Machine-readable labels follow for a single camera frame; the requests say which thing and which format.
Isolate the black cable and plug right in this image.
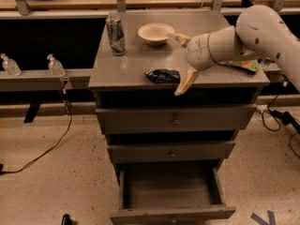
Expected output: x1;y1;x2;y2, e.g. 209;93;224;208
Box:
261;75;300;159

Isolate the black floor cable left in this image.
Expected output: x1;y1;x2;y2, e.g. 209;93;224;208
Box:
0;78;73;175

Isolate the green snack bag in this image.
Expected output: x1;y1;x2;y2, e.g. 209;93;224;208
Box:
207;30;260;73

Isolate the black object floor bottom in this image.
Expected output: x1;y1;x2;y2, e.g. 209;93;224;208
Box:
61;214;72;225

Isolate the grey top drawer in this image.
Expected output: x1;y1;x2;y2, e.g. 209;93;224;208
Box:
97;104;256;135

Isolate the grey middle drawer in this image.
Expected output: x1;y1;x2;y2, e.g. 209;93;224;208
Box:
107;141;235;164

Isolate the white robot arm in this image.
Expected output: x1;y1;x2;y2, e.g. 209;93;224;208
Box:
171;5;300;96

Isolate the clear pump bottle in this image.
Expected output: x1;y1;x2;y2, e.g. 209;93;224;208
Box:
0;53;22;76
47;54;66;78

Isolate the grey wooden drawer cabinet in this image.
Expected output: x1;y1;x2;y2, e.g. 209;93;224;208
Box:
87;9;271;186

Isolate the clear pump bottle far left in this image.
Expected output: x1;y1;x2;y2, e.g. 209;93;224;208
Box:
0;53;22;76

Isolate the tall drink can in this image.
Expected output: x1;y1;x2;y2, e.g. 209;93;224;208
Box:
106;15;126;55

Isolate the grey metal rail shelf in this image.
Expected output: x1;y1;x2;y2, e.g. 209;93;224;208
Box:
0;68;92;92

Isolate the white paper bowl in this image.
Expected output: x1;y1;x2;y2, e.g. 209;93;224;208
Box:
138;22;174;46

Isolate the clear water bottle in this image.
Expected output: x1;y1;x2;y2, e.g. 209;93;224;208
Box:
261;57;272;70

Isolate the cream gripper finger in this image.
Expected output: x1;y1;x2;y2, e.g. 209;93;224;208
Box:
174;67;200;96
167;33;190;48

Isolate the grey open bottom drawer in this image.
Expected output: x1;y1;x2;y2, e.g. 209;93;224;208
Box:
111;160;235;225

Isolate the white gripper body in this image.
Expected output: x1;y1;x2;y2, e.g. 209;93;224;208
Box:
186;34;216;71

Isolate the dark blue rxbar wrapper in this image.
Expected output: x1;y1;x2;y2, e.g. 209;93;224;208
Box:
145;69;180;83

